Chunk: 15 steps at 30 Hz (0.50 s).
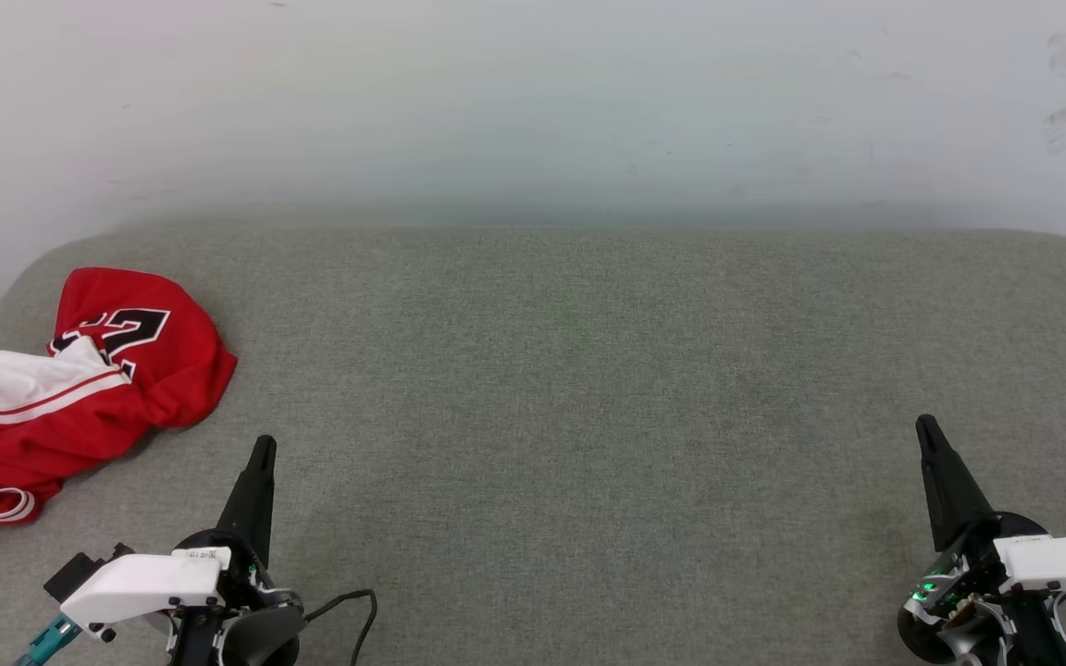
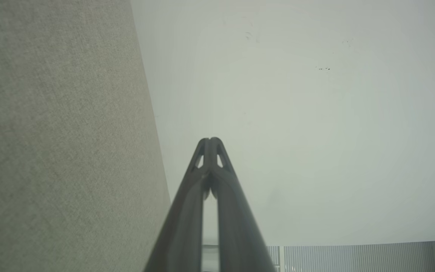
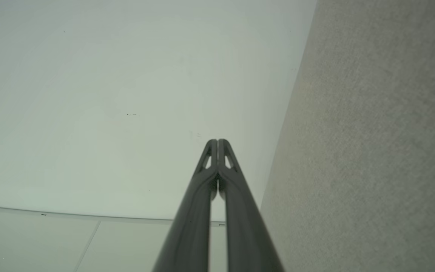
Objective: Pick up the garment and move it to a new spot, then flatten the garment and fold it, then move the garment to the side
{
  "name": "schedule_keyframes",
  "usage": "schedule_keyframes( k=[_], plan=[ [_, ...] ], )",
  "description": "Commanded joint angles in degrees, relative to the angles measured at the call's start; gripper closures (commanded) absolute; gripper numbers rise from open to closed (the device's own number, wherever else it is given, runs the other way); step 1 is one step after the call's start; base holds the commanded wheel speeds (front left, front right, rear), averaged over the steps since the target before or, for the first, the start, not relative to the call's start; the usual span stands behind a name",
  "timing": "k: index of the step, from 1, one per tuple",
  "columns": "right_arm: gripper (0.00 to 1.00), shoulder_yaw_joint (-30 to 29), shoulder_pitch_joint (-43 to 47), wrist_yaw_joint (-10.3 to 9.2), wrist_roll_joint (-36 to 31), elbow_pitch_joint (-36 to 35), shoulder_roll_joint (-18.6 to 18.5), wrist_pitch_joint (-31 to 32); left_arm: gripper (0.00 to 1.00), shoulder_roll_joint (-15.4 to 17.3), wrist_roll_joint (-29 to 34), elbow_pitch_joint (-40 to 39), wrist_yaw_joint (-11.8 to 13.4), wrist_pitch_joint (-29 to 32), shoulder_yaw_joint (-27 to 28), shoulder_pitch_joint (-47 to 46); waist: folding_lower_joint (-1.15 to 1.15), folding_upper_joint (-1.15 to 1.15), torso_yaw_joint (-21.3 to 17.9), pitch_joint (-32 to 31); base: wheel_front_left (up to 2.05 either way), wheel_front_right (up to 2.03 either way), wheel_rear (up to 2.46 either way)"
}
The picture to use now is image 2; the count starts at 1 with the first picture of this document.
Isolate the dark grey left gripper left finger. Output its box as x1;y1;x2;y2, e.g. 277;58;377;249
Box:
144;138;210;272

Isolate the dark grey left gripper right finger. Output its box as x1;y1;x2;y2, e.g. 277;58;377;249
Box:
211;137;277;272

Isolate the white ribbed panel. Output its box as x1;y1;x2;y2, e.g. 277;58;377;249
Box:
267;240;435;272

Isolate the beige fabric cloth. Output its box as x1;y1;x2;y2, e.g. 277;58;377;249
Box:
0;0;171;272

